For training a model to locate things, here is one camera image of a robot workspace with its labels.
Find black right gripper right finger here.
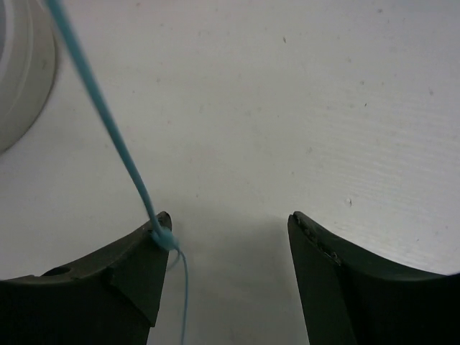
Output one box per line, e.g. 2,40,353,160
287,211,459,344

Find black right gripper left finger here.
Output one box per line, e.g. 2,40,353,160
1,223,168,344

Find pink blue cat-ear headphones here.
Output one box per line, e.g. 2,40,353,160
45,0,189,344

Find white grey headphones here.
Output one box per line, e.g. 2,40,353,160
1,1,57,152

